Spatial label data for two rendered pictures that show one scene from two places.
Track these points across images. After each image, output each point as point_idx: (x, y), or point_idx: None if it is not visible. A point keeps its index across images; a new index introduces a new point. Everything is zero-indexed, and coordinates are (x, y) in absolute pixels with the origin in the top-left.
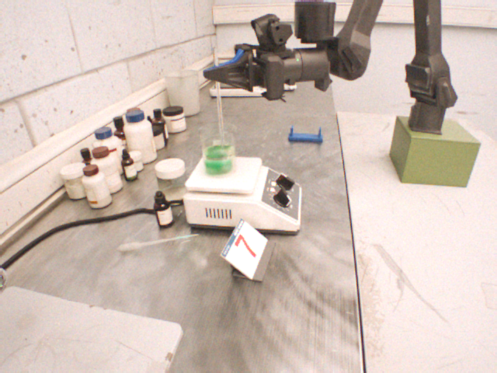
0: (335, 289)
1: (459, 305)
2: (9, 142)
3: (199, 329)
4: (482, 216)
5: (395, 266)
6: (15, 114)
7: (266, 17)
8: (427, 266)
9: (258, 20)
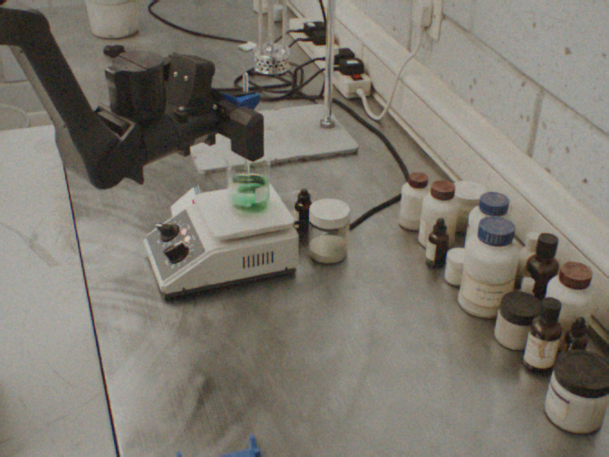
0: (96, 220)
1: None
2: (511, 119)
3: (189, 177)
4: None
5: (36, 249)
6: (529, 102)
7: (186, 54)
8: (0, 257)
9: (194, 55)
